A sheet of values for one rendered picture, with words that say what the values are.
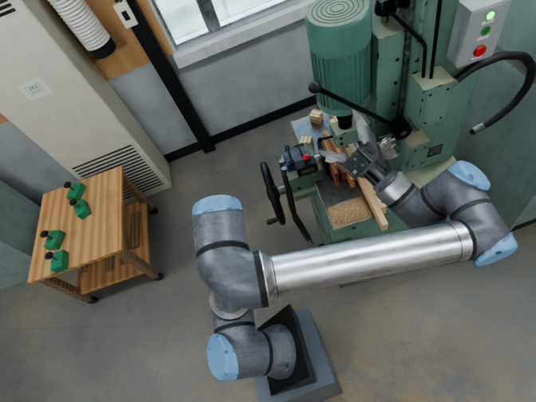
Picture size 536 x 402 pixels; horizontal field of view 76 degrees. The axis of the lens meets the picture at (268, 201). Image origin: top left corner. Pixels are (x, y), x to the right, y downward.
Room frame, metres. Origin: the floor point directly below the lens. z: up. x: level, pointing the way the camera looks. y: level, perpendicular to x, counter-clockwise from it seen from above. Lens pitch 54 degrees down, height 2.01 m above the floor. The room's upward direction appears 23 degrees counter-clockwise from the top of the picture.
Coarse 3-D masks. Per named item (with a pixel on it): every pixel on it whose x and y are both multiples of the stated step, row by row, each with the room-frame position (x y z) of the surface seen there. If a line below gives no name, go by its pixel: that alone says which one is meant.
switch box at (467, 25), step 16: (464, 0) 0.70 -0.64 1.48; (480, 0) 0.67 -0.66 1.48; (496, 0) 0.65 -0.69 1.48; (464, 16) 0.67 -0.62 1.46; (480, 16) 0.64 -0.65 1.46; (496, 16) 0.64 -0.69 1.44; (464, 32) 0.66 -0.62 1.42; (496, 32) 0.64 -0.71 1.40; (448, 48) 0.70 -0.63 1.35; (464, 48) 0.65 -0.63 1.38; (464, 64) 0.65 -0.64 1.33
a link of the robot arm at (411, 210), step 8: (408, 192) 0.40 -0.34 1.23; (416, 192) 0.40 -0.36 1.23; (400, 200) 0.40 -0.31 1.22; (408, 200) 0.39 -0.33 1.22; (416, 200) 0.38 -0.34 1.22; (392, 208) 0.40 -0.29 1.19; (400, 208) 0.39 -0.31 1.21; (408, 208) 0.37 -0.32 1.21; (416, 208) 0.36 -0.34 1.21; (424, 208) 0.35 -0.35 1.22; (400, 216) 0.38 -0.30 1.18; (408, 216) 0.36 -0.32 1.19; (416, 216) 0.35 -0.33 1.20; (424, 216) 0.34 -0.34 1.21; (432, 216) 0.33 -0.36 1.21; (440, 216) 0.32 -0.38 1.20; (408, 224) 0.35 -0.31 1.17; (416, 224) 0.34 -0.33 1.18; (424, 224) 0.33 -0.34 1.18; (432, 224) 0.32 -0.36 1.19
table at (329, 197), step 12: (300, 120) 1.14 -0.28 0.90; (324, 120) 1.08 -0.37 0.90; (300, 132) 1.07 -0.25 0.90; (312, 132) 1.04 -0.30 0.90; (312, 144) 0.97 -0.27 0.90; (324, 168) 0.83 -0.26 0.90; (324, 180) 0.78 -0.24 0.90; (300, 192) 0.79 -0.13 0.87; (312, 192) 0.77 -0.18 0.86; (324, 192) 0.72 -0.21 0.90; (336, 192) 0.70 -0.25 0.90; (348, 192) 0.68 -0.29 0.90; (360, 192) 0.66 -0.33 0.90; (324, 204) 0.67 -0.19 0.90; (372, 216) 0.55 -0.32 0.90; (384, 216) 0.54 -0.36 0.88; (336, 228) 0.56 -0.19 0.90; (348, 228) 0.55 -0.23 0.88; (360, 228) 0.55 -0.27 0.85
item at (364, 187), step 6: (330, 120) 1.02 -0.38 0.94; (360, 180) 0.68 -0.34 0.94; (360, 186) 0.68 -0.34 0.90; (366, 186) 0.65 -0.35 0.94; (366, 192) 0.63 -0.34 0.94; (366, 198) 0.62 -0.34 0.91; (372, 198) 0.59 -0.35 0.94; (372, 204) 0.57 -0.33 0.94; (372, 210) 0.56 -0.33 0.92; (378, 210) 0.54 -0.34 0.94; (378, 216) 0.52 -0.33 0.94; (378, 222) 0.51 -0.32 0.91; (384, 222) 0.49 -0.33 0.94; (384, 228) 0.48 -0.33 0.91
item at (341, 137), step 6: (360, 114) 0.87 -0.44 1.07; (354, 120) 0.85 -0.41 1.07; (366, 120) 0.83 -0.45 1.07; (330, 126) 0.87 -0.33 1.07; (336, 126) 0.86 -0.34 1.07; (354, 126) 0.83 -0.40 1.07; (330, 132) 0.88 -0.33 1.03; (336, 132) 0.83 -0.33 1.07; (342, 132) 0.82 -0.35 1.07; (348, 132) 0.81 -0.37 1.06; (354, 132) 0.81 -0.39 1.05; (336, 138) 0.82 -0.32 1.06; (342, 138) 0.81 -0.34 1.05; (348, 138) 0.81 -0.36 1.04; (354, 138) 0.81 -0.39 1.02; (336, 144) 0.82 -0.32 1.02; (342, 144) 0.81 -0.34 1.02
